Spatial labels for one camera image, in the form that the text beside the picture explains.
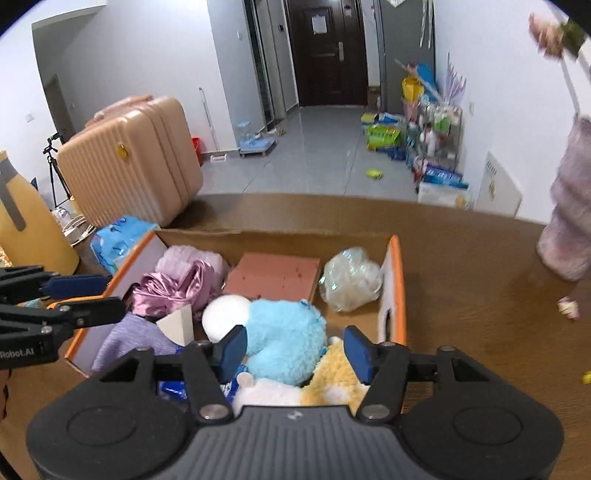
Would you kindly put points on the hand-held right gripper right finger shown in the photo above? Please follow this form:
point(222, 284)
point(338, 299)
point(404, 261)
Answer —
point(358, 353)

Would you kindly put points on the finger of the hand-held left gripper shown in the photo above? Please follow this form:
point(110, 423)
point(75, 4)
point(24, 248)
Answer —
point(92, 311)
point(76, 286)

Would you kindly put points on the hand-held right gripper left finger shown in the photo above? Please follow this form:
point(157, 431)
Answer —
point(233, 350)

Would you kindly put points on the yellow and white plush toy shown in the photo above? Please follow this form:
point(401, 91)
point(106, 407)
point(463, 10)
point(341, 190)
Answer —
point(332, 383)

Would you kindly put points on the lavender knitted cloth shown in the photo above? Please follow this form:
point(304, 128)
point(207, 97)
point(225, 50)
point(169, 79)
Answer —
point(129, 341)

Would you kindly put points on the light blue plush toy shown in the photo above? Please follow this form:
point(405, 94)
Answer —
point(286, 337)

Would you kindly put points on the white wedge sponge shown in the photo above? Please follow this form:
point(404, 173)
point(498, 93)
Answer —
point(178, 327)

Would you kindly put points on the orange cardboard box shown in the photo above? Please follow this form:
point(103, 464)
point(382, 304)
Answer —
point(392, 295)

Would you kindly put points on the clear plastic bag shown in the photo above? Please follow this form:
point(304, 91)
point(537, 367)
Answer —
point(351, 279)

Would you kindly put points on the pink satin scrunchie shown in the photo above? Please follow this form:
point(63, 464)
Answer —
point(175, 288)

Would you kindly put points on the blue wet wipes pack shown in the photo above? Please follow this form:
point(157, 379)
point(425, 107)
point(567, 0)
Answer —
point(117, 242)

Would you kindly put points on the yellow thermos jug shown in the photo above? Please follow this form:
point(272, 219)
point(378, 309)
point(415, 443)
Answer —
point(32, 221)

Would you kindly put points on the pink ribbed suitcase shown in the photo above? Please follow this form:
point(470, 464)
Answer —
point(129, 161)

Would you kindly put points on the small yellow floor item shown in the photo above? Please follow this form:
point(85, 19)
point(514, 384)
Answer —
point(375, 173)

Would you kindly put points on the red bin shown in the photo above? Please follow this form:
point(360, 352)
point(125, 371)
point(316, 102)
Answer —
point(197, 150)

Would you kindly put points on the blue and white boxes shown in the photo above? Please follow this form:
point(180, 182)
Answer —
point(445, 182)

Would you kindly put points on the white mop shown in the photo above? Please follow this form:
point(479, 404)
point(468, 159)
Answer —
point(210, 134)

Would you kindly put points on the fallen pink petal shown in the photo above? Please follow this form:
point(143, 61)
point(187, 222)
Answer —
point(569, 308)

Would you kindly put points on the green package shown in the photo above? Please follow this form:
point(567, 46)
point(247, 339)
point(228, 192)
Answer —
point(383, 137)

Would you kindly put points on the white leaning board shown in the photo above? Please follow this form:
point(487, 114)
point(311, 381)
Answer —
point(501, 187)

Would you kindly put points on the scattered yellow petal bits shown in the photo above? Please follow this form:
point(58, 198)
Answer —
point(586, 377)

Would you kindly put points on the pink textured vase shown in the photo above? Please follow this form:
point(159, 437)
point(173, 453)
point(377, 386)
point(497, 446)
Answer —
point(570, 207)

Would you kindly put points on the yellow bag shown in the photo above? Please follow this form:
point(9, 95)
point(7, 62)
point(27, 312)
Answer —
point(412, 90)

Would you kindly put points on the dark brown entrance door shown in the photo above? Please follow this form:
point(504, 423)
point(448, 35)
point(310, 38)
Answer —
point(323, 50)

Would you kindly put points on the grey refrigerator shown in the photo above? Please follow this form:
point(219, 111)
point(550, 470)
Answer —
point(406, 50)

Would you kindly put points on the white door notice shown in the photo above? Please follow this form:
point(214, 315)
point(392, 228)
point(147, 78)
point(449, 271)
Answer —
point(319, 24)

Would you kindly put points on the white hanging strips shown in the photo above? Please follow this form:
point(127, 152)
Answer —
point(427, 23)

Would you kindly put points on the bunch of dried pink roses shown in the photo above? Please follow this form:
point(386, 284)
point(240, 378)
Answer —
point(551, 34)

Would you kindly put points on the black camera tripod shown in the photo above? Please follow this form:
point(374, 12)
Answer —
point(53, 170)

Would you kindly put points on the purple wall decoration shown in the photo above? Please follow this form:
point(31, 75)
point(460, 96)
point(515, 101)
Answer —
point(452, 78)

